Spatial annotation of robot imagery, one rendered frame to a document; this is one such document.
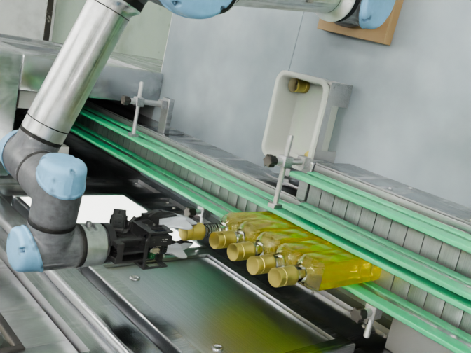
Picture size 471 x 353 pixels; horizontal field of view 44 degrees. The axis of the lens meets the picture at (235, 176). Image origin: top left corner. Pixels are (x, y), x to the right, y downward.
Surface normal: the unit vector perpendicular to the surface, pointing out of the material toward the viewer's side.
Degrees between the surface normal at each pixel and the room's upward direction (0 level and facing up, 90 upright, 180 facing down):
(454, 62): 0
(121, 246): 90
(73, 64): 50
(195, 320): 90
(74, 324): 90
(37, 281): 90
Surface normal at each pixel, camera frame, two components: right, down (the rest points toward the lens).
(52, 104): 0.01, 0.12
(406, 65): -0.76, 0.00
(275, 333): 0.19, -0.96
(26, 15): 0.62, 0.30
